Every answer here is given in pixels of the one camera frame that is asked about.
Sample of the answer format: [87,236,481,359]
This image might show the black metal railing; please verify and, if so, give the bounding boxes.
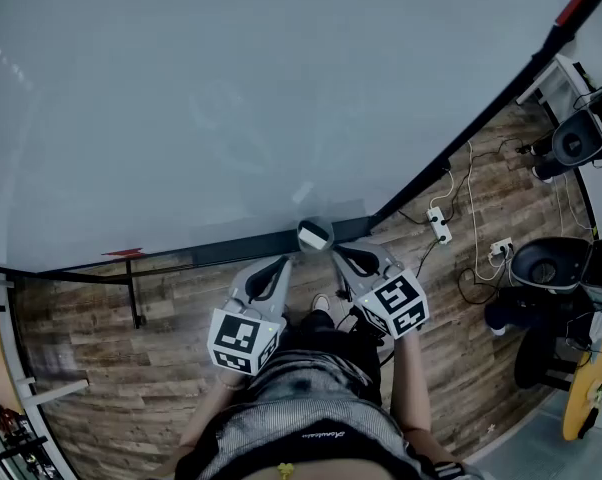
[0,397,57,480]

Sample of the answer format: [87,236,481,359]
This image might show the grey round bin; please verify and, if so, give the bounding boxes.
[550,110,602,168]

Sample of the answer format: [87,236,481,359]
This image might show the person's black trousers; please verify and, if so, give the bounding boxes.
[280,310,385,409]

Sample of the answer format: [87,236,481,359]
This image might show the white cable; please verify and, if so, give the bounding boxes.
[428,140,512,284]

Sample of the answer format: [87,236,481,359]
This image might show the white whiteboard eraser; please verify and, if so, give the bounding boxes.
[299,221,330,249]

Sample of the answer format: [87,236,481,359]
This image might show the yellow table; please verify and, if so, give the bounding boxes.
[562,336,602,442]

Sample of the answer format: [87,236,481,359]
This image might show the white power strip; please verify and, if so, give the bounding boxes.
[489,237,515,262]
[425,206,453,245]

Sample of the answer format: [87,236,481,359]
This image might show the person's grey knit top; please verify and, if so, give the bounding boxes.
[174,352,482,480]

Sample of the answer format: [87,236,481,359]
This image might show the black cable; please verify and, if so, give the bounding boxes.
[443,137,527,222]

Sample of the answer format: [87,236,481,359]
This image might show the whiteboard with black stand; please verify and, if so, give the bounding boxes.
[0,0,602,329]

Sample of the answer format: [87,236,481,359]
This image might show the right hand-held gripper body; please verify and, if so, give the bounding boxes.
[355,266,430,339]

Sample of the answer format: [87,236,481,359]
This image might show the white shelf stand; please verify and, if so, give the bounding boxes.
[514,53,595,107]

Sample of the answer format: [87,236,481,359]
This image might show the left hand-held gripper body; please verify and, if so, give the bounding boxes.
[207,296,288,377]

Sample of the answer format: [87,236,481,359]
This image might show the person's left forearm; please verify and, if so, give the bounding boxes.
[178,372,247,464]

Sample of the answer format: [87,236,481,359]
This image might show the person's right forearm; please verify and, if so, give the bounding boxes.
[390,335,455,462]

